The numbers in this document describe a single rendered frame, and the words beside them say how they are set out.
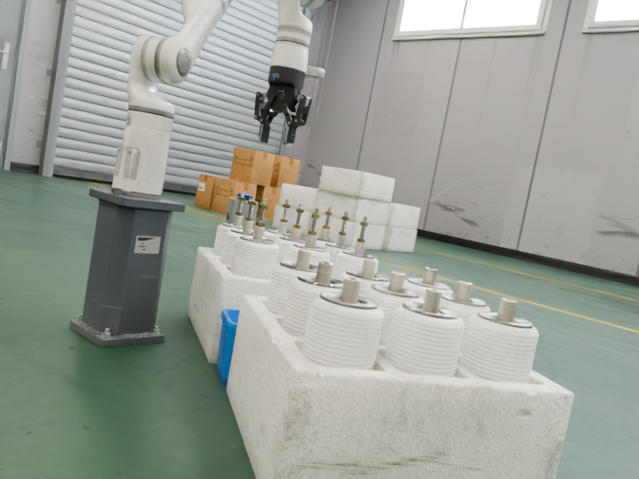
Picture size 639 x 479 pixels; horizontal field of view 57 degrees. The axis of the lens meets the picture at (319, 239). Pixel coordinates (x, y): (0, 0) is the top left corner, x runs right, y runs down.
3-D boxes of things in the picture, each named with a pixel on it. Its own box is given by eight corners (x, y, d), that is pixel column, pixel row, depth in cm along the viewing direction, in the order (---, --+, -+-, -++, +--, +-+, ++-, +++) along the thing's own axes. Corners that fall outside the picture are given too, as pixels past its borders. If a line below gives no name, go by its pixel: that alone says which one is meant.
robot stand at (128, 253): (101, 348, 116) (124, 198, 113) (68, 326, 125) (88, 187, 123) (164, 342, 127) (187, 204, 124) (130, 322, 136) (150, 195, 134)
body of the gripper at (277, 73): (261, 62, 122) (253, 106, 123) (292, 62, 117) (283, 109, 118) (284, 71, 128) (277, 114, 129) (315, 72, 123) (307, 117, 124)
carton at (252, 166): (269, 186, 539) (275, 154, 536) (250, 183, 521) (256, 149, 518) (247, 182, 558) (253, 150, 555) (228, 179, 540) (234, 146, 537)
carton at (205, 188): (219, 208, 575) (223, 178, 572) (234, 212, 558) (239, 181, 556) (193, 204, 553) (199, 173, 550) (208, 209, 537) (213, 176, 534)
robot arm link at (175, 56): (223, -23, 127) (185, -26, 129) (166, 59, 113) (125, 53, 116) (234, 15, 134) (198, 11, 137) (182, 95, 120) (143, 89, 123)
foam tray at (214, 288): (208, 363, 118) (222, 276, 116) (186, 313, 154) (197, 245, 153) (381, 374, 131) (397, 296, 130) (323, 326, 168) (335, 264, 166)
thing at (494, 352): (466, 458, 78) (494, 326, 76) (433, 426, 87) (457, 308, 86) (527, 460, 81) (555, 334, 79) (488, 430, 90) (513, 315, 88)
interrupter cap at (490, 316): (496, 327, 78) (497, 322, 78) (467, 313, 85) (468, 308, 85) (543, 333, 80) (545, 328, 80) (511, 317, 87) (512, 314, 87)
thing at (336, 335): (297, 451, 71) (323, 306, 69) (280, 417, 80) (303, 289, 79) (370, 454, 74) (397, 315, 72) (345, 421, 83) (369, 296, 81)
